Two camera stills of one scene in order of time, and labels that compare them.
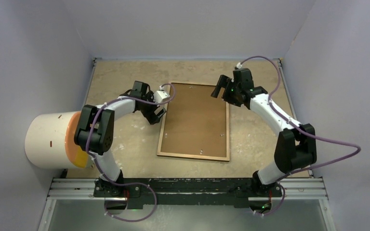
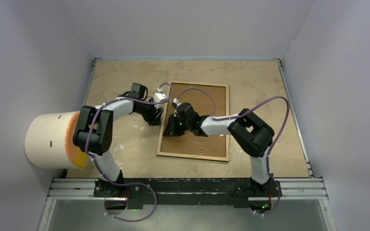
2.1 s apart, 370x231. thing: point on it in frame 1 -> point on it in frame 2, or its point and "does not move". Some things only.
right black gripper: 226,83 -> 171,130
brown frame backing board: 195,123 does not move
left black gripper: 151,117 does not move
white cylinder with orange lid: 50,142 does not move
